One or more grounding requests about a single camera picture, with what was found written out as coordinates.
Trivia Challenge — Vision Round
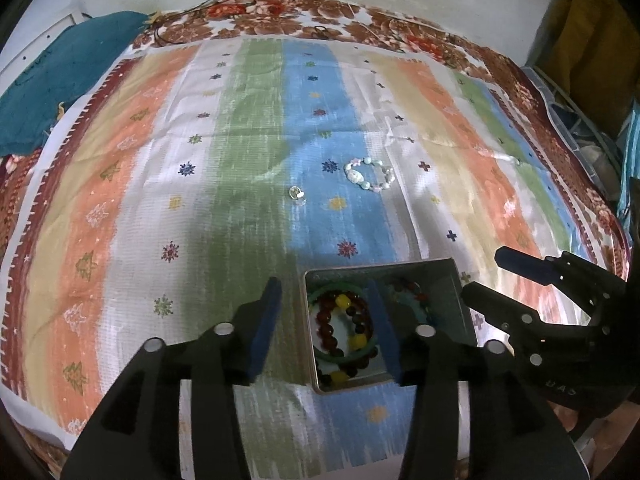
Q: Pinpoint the striped pastel cloth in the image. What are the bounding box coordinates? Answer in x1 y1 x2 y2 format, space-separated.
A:
0 37 596 480

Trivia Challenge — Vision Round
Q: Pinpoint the green jade bangle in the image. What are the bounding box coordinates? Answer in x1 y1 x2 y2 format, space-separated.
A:
307 284 382 367

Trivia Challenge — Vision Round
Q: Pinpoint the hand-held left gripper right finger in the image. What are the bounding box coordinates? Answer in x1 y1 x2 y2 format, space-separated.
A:
366 280 594 480

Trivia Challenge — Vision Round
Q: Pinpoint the light blue bead bracelet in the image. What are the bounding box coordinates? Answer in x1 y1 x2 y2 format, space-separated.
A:
397 296 441 328

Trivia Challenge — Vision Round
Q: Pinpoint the white pearly bead bracelet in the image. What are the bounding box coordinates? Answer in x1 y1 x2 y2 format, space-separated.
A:
343 156 397 193

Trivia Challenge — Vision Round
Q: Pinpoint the red and yellow bead bracelet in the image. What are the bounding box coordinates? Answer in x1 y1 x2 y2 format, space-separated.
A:
313 291 377 389

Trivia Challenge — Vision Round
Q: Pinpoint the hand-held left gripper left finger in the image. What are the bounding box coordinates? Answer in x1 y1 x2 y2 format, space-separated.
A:
60 276 284 480

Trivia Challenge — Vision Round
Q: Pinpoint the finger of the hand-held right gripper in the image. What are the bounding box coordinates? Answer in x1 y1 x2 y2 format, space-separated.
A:
462 282 548 361
493 246 608 311

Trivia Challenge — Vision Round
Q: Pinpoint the blue printed hanging cloth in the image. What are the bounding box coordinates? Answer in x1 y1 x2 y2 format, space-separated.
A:
616 97 640 223

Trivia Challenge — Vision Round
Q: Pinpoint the teal pillow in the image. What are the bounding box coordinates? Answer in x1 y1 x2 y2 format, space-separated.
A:
0 10 149 157

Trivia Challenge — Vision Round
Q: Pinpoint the rectangular metal tin box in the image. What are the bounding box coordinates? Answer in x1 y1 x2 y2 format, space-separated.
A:
303 257 479 395

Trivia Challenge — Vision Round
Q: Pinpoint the mustard hanging garment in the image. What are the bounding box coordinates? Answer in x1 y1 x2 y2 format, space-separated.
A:
542 0 638 143

